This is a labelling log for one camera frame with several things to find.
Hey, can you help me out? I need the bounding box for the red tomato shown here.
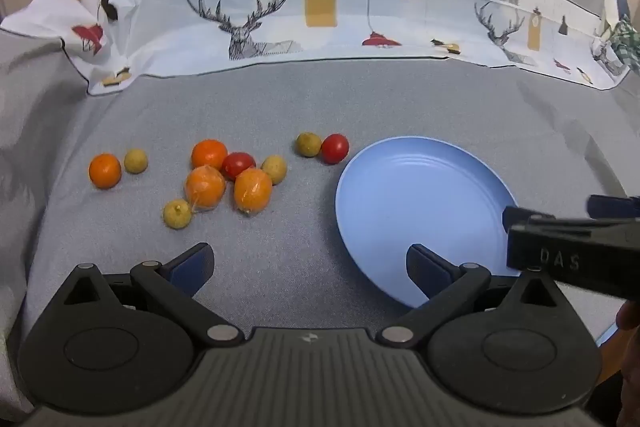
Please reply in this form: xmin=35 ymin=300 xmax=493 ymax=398
xmin=221 ymin=151 xmax=257 ymax=181
xmin=320 ymin=133 xmax=350 ymax=165

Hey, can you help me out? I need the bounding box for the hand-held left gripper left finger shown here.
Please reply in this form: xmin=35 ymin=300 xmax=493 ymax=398
xmin=55 ymin=243 xmax=246 ymax=350

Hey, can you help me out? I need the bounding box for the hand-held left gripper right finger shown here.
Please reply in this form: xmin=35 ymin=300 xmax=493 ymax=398
xmin=375 ymin=243 xmax=570 ymax=350

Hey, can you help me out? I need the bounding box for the person's right hand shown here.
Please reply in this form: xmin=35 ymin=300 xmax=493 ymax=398
xmin=615 ymin=300 xmax=640 ymax=427

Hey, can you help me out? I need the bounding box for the plastic-wrapped orange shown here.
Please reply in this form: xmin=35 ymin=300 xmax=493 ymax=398
xmin=184 ymin=166 xmax=227 ymax=212
xmin=233 ymin=168 xmax=274 ymax=215

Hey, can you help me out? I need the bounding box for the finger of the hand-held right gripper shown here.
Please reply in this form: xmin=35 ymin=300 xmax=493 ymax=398
xmin=587 ymin=194 xmax=640 ymax=220
xmin=502 ymin=206 xmax=556 ymax=234

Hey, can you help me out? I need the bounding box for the green checked cloth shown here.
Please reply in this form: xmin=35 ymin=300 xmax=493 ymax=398
xmin=602 ymin=14 xmax=640 ymax=76

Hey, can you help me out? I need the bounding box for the blue plate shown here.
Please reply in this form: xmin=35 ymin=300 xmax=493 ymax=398
xmin=335 ymin=136 xmax=523 ymax=310

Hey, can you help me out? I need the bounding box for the small yellow-green fruit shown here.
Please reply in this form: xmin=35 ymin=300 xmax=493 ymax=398
xmin=163 ymin=199 xmax=193 ymax=231
xmin=260 ymin=155 xmax=288 ymax=186
xmin=123 ymin=149 xmax=149 ymax=174
xmin=295 ymin=132 xmax=322 ymax=158

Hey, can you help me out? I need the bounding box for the small orange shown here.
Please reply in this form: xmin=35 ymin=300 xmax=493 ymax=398
xmin=191 ymin=140 xmax=230 ymax=170
xmin=88 ymin=153 xmax=123 ymax=190

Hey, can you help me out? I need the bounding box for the white deer print bed cover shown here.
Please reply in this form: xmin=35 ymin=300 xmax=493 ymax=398
xmin=0 ymin=0 xmax=633 ymax=96

